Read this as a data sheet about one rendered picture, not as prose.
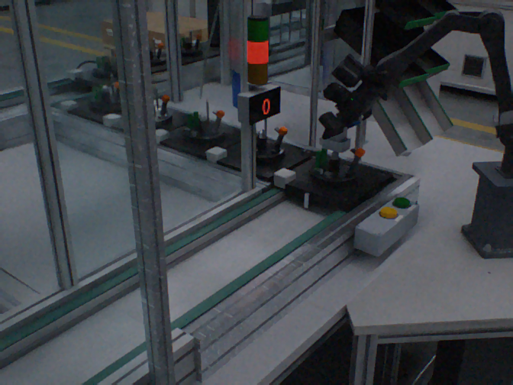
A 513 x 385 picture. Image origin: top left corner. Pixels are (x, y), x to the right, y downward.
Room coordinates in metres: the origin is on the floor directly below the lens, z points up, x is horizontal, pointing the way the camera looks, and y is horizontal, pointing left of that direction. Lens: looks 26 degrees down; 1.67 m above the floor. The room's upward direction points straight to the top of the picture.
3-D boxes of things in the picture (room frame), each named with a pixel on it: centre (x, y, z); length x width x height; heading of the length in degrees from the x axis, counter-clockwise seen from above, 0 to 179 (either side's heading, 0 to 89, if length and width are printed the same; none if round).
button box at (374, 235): (1.32, -0.33, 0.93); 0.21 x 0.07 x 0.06; 141
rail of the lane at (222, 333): (1.21, -0.16, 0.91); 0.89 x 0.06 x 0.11; 141
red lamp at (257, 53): (1.45, 0.00, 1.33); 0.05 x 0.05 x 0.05
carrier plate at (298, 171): (1.52, -0.21, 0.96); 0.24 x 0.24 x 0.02; 51
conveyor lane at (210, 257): (1.30, -0.01, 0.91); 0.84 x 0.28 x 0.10; 141
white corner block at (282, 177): (1.51, -0.08, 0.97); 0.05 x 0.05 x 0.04; 51
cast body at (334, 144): (1.53, -0.21, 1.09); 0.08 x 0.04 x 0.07; 51
